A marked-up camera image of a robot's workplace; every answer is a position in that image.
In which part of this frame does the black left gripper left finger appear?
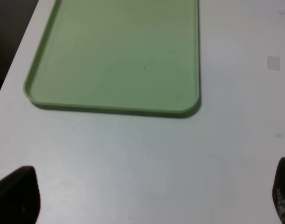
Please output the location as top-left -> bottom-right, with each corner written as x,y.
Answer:
0,166 -> 41,224

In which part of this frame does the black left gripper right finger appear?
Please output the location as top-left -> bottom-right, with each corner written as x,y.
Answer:
272,157 -> 285,224

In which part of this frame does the light green plastic tray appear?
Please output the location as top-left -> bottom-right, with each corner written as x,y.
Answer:
23,0 -> 201,117

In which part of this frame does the clear tape piece left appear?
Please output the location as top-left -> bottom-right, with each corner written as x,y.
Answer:
267,56 -> 280,71

